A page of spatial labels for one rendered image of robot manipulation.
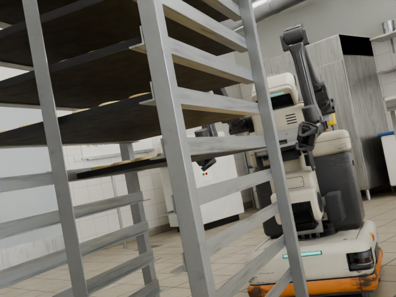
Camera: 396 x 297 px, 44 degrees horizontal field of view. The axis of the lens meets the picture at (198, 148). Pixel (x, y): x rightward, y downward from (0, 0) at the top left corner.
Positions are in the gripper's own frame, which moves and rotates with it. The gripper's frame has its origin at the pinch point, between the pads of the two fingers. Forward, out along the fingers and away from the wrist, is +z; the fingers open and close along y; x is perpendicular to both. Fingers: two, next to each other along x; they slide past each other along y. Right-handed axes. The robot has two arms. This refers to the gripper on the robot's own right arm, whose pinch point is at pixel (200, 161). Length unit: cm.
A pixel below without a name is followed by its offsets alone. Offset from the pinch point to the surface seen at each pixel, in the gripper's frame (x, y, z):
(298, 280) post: -17, 34, 67
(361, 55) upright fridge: -128, 73, -474
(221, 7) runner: -46, -34, 61
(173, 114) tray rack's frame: -32, -21, 115
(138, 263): 17, 5, 61
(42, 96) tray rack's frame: -14, -38, 107
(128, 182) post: 8, -14, 49
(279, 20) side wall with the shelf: -82, -31, -606
